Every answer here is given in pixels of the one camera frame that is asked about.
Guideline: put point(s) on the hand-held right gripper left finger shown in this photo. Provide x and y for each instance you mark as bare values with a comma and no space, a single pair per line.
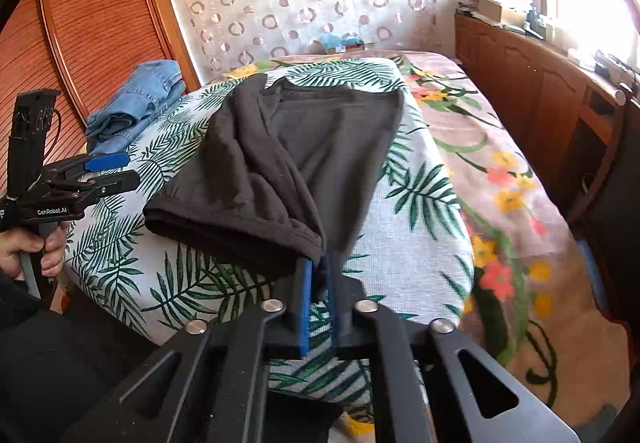
301,303

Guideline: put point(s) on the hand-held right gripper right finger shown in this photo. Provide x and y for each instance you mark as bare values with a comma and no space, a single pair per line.
334,308

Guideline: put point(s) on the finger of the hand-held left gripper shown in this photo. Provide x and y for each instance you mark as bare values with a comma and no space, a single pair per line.
106,161
117,181

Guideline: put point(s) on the black pants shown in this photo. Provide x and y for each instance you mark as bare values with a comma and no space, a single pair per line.
300,148

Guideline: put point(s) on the person's left hand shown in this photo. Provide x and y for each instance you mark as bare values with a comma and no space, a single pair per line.
15,249

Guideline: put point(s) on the blue jeans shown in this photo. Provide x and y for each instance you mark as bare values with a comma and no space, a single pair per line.
135,103

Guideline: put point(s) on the wooden wardrobe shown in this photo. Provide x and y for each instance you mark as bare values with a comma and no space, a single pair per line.
100,23

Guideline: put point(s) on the leaf print bed sheet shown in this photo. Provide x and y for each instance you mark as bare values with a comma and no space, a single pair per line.
425,203

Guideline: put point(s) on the person's black clothing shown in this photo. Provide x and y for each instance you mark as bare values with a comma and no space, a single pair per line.
60,363

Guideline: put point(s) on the floral blanket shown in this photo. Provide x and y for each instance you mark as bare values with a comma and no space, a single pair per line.
500,148

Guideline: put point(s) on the blue tissue pack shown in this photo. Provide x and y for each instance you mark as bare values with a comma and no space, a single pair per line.
340,44

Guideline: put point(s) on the dark chair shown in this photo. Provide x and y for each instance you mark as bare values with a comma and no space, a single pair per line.
615,223

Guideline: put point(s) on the wooden cabinet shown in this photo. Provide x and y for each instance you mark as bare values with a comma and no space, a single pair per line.
525,73

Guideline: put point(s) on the cardboard box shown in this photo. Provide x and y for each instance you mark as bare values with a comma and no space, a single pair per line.
497,10

